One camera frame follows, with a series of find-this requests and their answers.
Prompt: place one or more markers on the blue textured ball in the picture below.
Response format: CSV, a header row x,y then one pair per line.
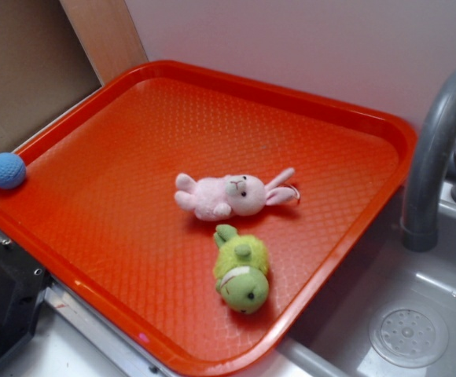
x,y
12,170

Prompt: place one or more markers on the grey toy sink basin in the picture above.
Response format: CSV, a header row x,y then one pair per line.
x,y
385,311

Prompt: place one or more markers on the grey toy faucet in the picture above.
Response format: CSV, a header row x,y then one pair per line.
x,y
434,154

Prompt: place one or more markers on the brown cardboard panel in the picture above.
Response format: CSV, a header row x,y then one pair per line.
x,y
55,53

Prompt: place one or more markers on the green plush frog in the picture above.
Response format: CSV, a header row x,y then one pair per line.
x,y
241,270

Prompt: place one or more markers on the pink plush bunny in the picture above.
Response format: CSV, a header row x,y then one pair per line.
x,y
216,199

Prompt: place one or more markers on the orange plastic tray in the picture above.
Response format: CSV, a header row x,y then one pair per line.
x,y
97,208

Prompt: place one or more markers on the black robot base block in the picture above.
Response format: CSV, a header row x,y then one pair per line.
x,y
23,283

